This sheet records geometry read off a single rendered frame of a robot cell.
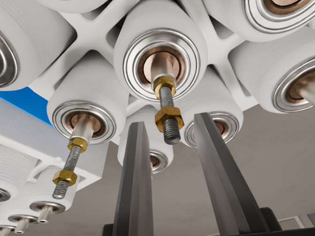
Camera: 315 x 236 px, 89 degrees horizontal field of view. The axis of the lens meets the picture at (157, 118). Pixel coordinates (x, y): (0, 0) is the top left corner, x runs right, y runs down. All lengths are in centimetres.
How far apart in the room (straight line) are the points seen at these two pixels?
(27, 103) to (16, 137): 8
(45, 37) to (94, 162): 36
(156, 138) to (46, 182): 31
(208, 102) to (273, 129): 57
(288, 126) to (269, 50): 57
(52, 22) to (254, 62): 24
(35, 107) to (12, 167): 13
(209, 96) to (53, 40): 20
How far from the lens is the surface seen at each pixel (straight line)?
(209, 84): 25
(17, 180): 45
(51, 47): 23
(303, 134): 88
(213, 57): 25
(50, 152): 45
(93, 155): 51
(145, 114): 29
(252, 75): 24
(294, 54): 22
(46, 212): 49
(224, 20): 19
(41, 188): 48
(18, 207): 58
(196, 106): 21
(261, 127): 72
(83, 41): 24
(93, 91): 20
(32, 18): 21
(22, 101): 46
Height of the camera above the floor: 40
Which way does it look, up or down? 47 degrees down
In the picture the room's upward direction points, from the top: 176 degrees clockwise
